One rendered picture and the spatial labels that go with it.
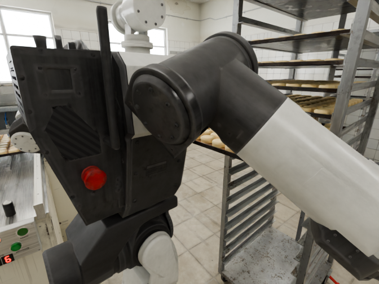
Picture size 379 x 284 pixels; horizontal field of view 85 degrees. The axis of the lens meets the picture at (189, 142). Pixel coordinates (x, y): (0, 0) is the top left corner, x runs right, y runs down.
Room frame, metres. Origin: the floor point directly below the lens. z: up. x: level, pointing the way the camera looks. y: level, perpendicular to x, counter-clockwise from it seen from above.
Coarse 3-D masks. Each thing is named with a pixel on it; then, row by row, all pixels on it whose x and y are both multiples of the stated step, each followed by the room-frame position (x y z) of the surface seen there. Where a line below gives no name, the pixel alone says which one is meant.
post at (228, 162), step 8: (240, 0) 1.02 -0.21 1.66; (240, 8) 1.02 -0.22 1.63; (232, 24) 1.03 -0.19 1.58; (240, 24) 1.03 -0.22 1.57; (240, 32) 1.03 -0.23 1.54; (224, 160) 1.03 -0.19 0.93; (224, 168) 1.03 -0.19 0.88; (224, 176) 1.03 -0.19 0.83; (224, 184) 1.03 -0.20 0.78; (224, 192) 1.02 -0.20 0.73; (224, 200) 1.02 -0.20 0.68; (224, 208) 1.02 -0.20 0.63; (224, 216) 1.02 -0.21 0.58; (224, 232) 1.02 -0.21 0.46; (224, 256) 1.03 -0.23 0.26
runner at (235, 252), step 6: (270, 222) 1.39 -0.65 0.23; (258, 228) 1.28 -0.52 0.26; (264, 228) 1.32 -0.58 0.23; (252, 234) 1.23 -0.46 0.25; (258, 234) 1.25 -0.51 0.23; (246, 240) 1.18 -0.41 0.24; (252, 240) 1.20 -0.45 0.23; (240, 246) 1.14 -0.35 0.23; (246, 246) 1.14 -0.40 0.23; (234, 252) 1.09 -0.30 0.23; (228, 258) 1.04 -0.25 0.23
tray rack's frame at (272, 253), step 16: (368, 112) 1.09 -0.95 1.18; (368, 128) 1.08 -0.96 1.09; (256, 240) 1.28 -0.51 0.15; (272, 240) 1.28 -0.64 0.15; (288, 240) 1.28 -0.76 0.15; (240, 256) 1.13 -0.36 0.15; (256, 256) 1.13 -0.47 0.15; (272, 256) 1.13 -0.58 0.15; (288, 256) 1.13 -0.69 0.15; (224, 272) 1.01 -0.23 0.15; (240, 272) 1.01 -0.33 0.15; (256, 272) 1.01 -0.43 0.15; (272, 272) 1.01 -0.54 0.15; (288, 272) 1.01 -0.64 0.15; (320, 272) 1.01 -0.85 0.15
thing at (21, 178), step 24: (0, 168) 1.11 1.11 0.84; (24, 168) 1.11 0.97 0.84; (0, 192) 0.85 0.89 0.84; (24, 192) 0.85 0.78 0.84; (48, 192) 0.92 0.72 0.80; (0, 216) 0.68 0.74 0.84; (24, 216) 0.68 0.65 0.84; (48, 216) 0.71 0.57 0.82; (48, 240) 0.69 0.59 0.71; (24, 264) 0.64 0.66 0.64
